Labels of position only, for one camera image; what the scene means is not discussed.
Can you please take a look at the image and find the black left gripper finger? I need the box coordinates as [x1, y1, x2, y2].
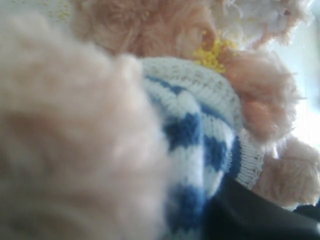
[202, 175, 320, 240]

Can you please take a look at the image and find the tan teddy bear striped sweater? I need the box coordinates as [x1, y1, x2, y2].
[0, 0, 320, 240]

